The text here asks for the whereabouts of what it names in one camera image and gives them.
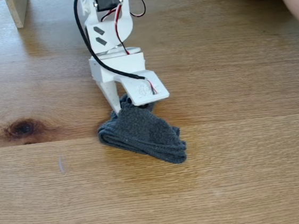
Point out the dark grey cloth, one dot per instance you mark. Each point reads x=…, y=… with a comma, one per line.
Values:
x=141, y=135

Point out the white gripper camera mount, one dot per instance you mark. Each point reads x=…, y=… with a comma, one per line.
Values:
x=146, y=89

